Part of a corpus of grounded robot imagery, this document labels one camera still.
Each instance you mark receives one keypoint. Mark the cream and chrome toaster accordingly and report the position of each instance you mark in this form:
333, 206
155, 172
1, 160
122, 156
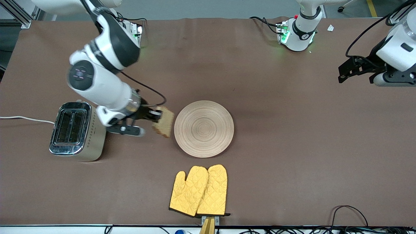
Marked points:
94, 143

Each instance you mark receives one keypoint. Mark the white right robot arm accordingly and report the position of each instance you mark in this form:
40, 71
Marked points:
107, 87

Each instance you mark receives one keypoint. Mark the aluminium frame profile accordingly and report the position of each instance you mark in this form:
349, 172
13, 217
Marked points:
18, 15
36, 13

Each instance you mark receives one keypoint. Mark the small white paper scrap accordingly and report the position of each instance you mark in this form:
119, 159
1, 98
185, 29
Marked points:
330, 28

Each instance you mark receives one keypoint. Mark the grey metal mount bracket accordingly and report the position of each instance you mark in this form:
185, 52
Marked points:
216, 220

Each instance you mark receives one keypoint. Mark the brown table cover sheet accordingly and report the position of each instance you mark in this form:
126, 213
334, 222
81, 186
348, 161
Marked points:
292, 178

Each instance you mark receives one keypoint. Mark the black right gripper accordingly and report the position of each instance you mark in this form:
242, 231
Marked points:
143, 113

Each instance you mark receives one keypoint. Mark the round wooden plate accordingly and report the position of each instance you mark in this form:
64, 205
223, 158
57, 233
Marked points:
203, 129

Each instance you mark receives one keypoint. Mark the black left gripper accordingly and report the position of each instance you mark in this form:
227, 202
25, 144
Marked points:
372, 64

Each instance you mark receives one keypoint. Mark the white chair leg with caster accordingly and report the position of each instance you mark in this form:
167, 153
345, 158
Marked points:
341, 9

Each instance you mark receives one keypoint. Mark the brown toast slice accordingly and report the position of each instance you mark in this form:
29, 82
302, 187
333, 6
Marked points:
165, 125

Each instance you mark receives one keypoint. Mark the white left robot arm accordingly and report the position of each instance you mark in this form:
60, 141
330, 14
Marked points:
300, 35

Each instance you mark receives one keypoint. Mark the small blue object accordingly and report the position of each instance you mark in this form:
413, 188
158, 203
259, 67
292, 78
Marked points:
179, 232

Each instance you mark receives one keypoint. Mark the green-lit arm base connector bracket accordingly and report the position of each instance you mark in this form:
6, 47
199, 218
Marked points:
282, 32
138, 32

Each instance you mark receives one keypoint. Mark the yellow quilted oven mitt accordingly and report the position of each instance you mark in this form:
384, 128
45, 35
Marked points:
214, 190
187, 193

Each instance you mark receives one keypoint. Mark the wooden strut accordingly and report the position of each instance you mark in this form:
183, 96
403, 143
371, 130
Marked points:
208, 227

